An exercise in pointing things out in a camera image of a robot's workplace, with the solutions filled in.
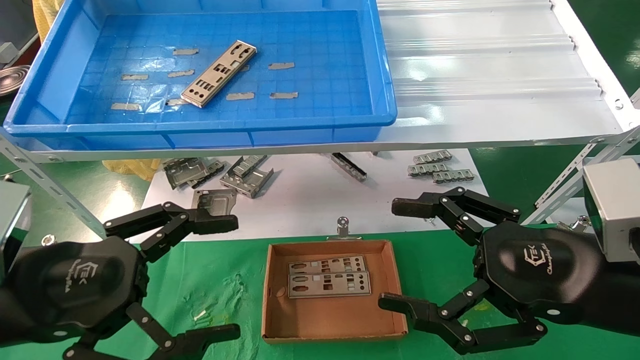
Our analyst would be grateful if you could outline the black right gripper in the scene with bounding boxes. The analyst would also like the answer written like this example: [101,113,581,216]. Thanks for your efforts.
[378,186,640,355]

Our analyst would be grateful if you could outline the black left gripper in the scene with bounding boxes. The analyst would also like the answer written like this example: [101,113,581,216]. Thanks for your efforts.
[0,201,242,360]

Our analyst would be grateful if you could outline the brown cardboard box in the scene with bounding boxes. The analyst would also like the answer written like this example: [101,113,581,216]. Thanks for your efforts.
[261,239,409,345]

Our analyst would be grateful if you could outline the blue plastic tray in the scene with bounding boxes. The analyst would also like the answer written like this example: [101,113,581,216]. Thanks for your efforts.
[2,0,398,151]

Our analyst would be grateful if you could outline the green table cloth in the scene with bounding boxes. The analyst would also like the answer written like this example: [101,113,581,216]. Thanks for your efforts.
[0,225,640,360]

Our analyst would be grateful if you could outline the small notched metal strip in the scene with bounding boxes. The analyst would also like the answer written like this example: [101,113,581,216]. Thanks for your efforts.
[407,162,449,177]
[432,170,475,184]
[413,150,453,165]

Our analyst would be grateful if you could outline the white perforated shelf brace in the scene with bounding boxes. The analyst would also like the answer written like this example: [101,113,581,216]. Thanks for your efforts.
[0,131,107,233]
[534,131,640,208]
[520,170,587,226]

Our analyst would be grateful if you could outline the long grey metal strip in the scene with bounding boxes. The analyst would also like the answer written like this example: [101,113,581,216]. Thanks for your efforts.
[330,152,368,182]

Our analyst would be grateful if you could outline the white board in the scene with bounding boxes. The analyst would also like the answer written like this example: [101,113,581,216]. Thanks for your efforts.
[140,148,490,244]

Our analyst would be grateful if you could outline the white metal shelf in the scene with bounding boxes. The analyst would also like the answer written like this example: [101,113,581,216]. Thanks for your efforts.
[0,0,640,163]

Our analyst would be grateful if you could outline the round ribbed metal disc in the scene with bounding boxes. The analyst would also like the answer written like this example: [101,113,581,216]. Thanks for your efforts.
[0,64,32,96]

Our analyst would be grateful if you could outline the grey stamped metal bracket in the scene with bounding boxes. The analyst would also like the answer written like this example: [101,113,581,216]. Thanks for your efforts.
[220,167,275,199]
[192,188,237,218]
[231,155,269,178]
[190,159,227,190]
[162,157,211,191]

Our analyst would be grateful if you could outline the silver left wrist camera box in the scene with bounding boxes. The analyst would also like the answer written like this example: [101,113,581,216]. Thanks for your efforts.
[0,181,32,281]

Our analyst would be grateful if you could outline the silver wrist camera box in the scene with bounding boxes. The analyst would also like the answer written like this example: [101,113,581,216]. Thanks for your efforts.
[582,157,640,263]
[0,181,32,281]

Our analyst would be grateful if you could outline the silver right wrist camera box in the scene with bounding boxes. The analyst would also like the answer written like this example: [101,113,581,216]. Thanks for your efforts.
[582,157,640,263]

